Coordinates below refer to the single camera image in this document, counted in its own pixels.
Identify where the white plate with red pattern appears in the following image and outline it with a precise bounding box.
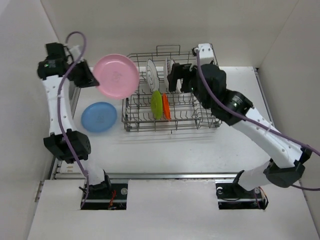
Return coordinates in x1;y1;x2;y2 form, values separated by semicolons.
170;58;176;66

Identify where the plain white ceramic plate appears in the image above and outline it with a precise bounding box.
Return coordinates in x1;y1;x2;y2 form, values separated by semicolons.
163;57;171;89

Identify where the pink plastic plate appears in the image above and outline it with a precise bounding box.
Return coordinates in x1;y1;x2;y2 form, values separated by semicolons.
92;54;140;100

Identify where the blue plastic plate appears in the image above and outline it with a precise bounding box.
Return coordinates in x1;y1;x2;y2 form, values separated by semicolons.
81;101;118;133

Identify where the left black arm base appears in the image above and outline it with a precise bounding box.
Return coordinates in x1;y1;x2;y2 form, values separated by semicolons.
79;182;128;210

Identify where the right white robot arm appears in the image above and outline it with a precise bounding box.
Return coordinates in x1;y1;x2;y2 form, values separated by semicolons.
163;62;313;197

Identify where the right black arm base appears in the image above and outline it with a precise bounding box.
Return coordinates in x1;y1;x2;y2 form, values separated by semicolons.
215;182;269;211

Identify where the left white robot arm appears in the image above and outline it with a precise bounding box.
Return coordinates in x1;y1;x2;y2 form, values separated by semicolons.
37;42;112;199

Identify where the white plate with grey pattern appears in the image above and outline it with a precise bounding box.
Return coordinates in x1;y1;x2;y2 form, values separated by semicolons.
146;59;160;92

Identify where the orange plastic plate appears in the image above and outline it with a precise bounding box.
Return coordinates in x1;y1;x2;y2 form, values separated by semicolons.
162;93;171;121

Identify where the green plastic plate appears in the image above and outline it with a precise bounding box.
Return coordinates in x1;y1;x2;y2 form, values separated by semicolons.
150;90;163;120

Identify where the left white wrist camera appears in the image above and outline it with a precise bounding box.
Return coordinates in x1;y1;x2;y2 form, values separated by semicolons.
65;45;82;60

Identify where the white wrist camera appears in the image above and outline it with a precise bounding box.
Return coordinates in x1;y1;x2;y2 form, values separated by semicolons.
192;43;215;65
65;45;82;60

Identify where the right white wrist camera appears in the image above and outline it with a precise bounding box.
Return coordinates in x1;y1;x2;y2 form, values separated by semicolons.
192;43;215;65

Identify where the grey wire dish rack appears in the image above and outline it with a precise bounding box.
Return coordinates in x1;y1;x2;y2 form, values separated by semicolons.
121;45;222;132

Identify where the aluminium rail across table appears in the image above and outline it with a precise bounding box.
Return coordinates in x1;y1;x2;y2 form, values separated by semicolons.
51;171;292;180

